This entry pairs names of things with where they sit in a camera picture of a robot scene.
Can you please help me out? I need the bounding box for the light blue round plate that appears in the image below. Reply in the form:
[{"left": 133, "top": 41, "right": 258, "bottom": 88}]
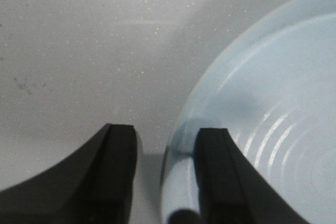
[{"left": 161, "top": 0, "right": 335, "bottom": 223}]

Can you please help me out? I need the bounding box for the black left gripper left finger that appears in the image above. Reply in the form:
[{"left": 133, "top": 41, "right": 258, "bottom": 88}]
[{"left": 1, "top": 124, "right": 138, "bottom": 223}]

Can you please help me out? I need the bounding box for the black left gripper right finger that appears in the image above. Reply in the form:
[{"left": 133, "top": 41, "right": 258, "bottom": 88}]
[{"left": 193, "top": 128, "right": 307, "bottom": 223}]

